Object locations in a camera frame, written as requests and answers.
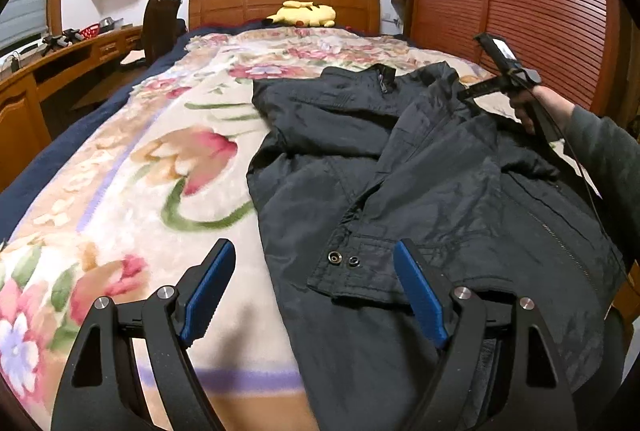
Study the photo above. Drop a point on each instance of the floral blanket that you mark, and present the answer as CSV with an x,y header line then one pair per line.
x,y
150,191

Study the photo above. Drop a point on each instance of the grey metal box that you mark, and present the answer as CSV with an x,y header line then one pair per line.
x,y
108,24

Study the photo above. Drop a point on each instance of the red basket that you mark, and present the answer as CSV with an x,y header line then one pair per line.
x,y
90,31

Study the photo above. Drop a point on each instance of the wooden desk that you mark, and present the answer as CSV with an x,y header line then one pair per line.
x,y
20,111

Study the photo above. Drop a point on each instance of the person's right hand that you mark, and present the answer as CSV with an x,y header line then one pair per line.
x,y
550,103

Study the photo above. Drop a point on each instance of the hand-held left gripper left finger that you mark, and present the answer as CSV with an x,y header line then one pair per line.
x,y
207,296

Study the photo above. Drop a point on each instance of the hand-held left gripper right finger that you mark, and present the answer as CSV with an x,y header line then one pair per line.
x,y
420,296

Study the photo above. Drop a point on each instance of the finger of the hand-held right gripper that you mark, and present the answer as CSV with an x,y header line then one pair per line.
x,y
482,90

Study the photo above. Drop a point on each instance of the grey window blind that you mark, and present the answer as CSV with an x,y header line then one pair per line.
x,y
25,16

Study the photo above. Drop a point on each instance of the black tripod device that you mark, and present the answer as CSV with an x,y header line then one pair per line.
x,y
62,38

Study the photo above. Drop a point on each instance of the dark brown chair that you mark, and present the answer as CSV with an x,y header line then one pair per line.
x,y
160,26

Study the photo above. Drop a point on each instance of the black jacket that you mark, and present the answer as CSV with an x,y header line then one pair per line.
x,y
425,181

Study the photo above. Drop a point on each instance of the yellow plush toy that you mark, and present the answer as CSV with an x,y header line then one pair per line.
x,y
305,13

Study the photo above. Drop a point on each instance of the person's right forearm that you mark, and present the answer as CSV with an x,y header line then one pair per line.
x,y
605,151

